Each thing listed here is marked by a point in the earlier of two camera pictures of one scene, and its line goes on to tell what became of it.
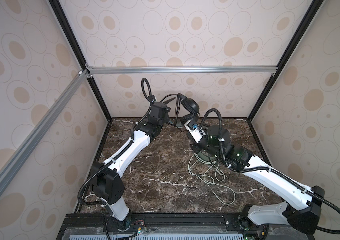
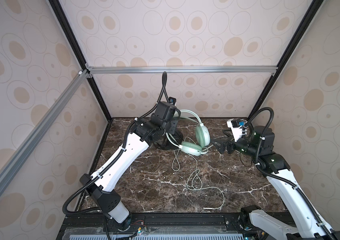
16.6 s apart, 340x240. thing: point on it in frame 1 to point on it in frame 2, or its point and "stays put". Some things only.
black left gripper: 166,118 to 174,123
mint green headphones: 205,157 to 202,135
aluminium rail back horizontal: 116,69 stays put
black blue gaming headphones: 190,104 to 164,143
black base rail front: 167,226 stays put
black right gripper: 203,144 to 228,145
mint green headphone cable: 210,183 to 189,178
